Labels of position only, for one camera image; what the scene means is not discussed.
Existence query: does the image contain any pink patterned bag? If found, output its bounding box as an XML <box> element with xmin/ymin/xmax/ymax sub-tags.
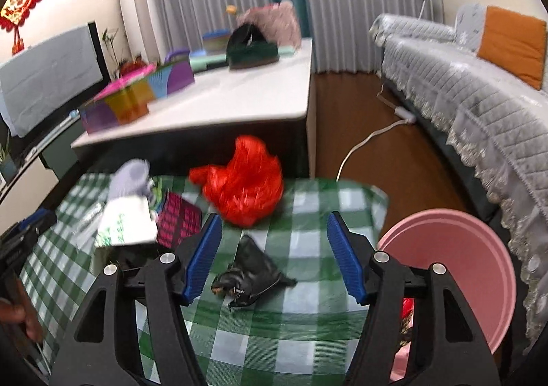
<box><xmin>237</xmin><ymin>1</ymin><xmax>303</xmax><ymax>48</ymax></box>

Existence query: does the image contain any white foam net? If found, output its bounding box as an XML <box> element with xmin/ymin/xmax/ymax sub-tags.
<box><xmin>107</xmin><ymin>159</ymin><xmax>151</xmax><ymax>201</ymax></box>

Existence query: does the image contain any grey curtain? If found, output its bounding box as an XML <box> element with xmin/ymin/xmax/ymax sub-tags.
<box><xmin>141</xmin><ymin>0</ymin><xmax>444</xmax><ymax>74</ymax></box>

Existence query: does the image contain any large colourful box pink lid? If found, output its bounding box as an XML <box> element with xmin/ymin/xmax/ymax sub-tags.
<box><xmin>78</xmin><ymin>64</ymin><xmax>157</xmax><ymax>135</ymax></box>

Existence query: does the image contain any white coffee table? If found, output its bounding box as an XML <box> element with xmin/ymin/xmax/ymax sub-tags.
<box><xmin>71</xmin><ymin>37</ymin><xmax>317</xmax><ymax>179</ymax></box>

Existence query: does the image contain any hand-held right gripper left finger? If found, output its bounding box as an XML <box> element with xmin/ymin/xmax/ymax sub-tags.
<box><xmin>48</xmin><ymin>212</ymin><xmax>223</xmax><ymax>386</ymax></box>

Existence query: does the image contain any dark television stand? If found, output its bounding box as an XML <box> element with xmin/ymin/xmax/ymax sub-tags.
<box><xmin>0</xmin><ymin>111</ymin><xmax>88</xmax><ymax>202</ymax></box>

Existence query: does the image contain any small colourful striped box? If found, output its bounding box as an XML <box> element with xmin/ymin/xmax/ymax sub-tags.
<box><xmin>201</xmin><ymin>29</ymin><xmax>233</xmax><ymax>55</ymax></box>

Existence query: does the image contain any orange cushion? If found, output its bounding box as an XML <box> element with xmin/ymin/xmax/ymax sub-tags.
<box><xmin>476</xmin><ymin>6</ymin><xmax>548</xmax><ymax>90</ymax></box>

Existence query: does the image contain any small potted plant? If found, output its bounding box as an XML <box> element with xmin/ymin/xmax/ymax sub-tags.
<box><xmin>0</xmin><ymin>129</ymin><xmax>18</xmax><ymax>182</ymax></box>

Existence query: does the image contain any dark green box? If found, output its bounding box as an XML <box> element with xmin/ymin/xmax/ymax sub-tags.
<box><xmin>228</xmin><ymin>42</ymin><xmax>282</xmax><ymax>70</ymax></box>

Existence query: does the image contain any dark red patterned box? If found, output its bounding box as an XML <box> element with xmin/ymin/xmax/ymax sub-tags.
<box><xmin>156</xmin><ymin>191</ymin><xmax>202</xmax><ymax>250</ymax></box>

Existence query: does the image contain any teal tray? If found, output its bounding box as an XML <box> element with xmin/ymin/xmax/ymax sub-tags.
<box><xmin>188</xmin><ymin>50</ymin><xmax>228</xmax><ymax>72</ymax></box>

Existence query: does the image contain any sofa with grey quilted cover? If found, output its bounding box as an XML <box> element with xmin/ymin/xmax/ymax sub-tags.
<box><xmin>369</xmin><ymin>3</ymin><xmax>548</xmax><ymax>348</ymax></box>

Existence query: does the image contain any white standing air conditioner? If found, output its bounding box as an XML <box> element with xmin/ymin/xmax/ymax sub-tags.
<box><xmin>116</xmin><ymin>0</ymin><xmax>166</xmax><ymax>65</ymax></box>

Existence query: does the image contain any person's left hand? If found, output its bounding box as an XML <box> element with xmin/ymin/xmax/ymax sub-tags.
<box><xmin>0</xmin><ymin>277</ymin><xmax>44</xmax><ymax>344</ymax></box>

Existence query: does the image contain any red wall ornament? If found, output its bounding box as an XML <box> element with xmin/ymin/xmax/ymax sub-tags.
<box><xmin>0</xmin><ymin>0</ymin><xmax>48</xmax><ymax>55</ymax></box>

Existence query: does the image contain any tall green houseplant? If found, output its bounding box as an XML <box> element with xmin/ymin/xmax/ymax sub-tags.
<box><xmin>102</xmin><ymin>26</ymin><xmax>130</xmax><ymax>75</ymax></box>

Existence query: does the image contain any green checkered cloth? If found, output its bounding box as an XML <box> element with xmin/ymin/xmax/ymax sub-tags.
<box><xmin>17</xmin><ymin>172</ymin><xmax>412</xmax><ymax>386</ymax></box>

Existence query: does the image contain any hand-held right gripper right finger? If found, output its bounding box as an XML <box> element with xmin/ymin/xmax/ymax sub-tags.
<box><xmin>326</xmin><ymin>211</ymin><xmax>501</xmax><ymax>386</ymax></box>

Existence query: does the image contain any grey patterned pillow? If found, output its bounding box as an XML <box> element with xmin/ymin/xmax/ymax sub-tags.
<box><xmin>454</xmin><ymin>3</ymin><xmax>489</xmax><ymax>51</ymax></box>

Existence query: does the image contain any black wrapper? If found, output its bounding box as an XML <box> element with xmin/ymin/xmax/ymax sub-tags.
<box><xmin>211</xmin><ymin>235</ymin><xmax>298</xmax><ymax>310</ymax></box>

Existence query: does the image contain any white and green packet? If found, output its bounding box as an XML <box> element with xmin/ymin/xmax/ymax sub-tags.
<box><xmin>94</xmin><ymin>197</ymin><xmax>158</xmax><ymax>247</ymax></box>

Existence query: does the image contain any pink plastic basin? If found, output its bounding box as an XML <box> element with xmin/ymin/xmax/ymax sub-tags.
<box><xmin>376</xmin><ymin>210</ymin><xmax>516</xmax><ymax>382</ymax></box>

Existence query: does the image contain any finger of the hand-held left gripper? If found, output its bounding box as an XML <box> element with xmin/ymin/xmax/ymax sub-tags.
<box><xmin>9</xmin><ymin>210</ymin><xmax>58</xmax><ymax>242</ymax></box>

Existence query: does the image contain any purple and teal colourful box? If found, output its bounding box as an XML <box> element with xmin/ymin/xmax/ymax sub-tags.
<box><xmin>147</xmin><ymin>60</ymin><xmax>196</xmax><ymax>102</ymax></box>

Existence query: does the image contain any red plastic bag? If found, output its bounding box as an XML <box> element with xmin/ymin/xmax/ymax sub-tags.
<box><xmin>188</xmin><ymin>135</ymin><xmax>285</xmax><ymax>228</ymax></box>

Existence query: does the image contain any television with grey cover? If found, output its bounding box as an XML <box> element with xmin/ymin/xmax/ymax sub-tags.
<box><xmin>0</xmin><ymin>21</ymin><xmax>109</xmax><ymax>138</ymax></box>

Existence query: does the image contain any white power cable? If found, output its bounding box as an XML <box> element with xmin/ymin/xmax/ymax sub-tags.
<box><xmin>336</xmin><ymin>118</ymin><xmax>408</xmax><ymax>181</ymax></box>

